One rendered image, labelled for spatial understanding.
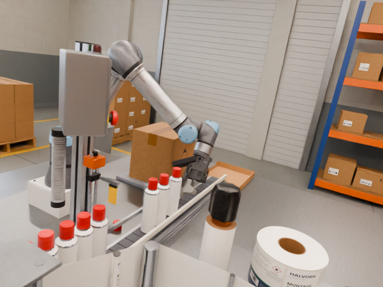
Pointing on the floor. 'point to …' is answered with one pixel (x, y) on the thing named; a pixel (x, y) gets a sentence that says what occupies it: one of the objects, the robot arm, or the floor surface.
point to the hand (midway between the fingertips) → (180, 195)
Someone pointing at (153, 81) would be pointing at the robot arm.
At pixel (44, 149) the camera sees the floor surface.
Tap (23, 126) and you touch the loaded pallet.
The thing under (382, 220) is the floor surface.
